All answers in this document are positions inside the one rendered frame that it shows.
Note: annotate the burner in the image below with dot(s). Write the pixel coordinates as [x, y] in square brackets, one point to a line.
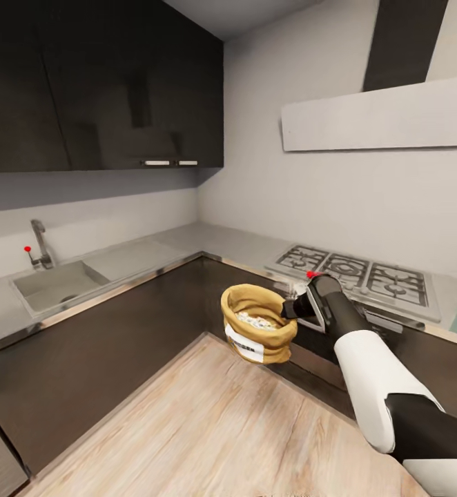
[393, 285]

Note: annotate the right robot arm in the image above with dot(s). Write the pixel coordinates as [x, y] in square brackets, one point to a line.
[396, 413]

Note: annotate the cabinet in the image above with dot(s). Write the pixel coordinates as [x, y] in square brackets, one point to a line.
[135, 84]
[30, 137]

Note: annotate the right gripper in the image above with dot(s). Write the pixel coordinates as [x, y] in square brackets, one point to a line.
[293, 309]

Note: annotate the oven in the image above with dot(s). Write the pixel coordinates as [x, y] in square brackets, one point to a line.
[313, 358]

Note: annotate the drop in sink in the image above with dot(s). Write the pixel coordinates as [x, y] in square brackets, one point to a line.
[57, 285]

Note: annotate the popcorn bag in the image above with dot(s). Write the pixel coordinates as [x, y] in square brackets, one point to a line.
[255, 344]

